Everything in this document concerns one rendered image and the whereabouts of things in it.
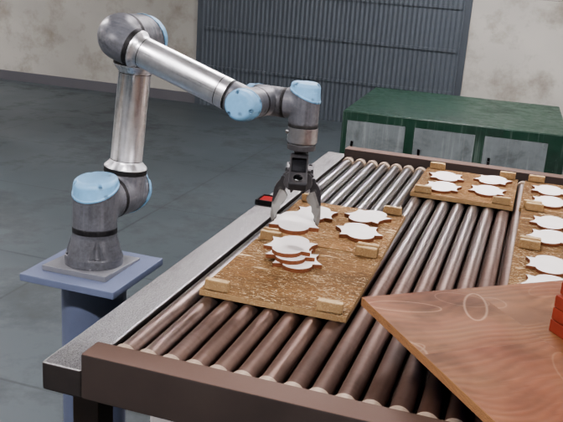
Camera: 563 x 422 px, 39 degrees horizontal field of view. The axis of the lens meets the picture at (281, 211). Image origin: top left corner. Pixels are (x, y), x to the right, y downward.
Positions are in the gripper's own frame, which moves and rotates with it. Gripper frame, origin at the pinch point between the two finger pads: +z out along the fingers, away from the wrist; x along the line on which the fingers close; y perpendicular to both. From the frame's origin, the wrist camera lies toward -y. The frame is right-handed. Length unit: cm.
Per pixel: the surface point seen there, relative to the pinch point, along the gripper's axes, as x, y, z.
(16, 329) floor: 127, 127, 105
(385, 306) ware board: -21, -48, 0
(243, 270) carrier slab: 11.3, -10.4, 10.4
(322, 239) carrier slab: -7.5, 18.2, 10.3
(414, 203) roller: -38, 70, 12
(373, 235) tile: -21.8, 22.3, 9.0
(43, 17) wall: 366, 811, 23
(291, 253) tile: 0.1, -4.5, 6.8
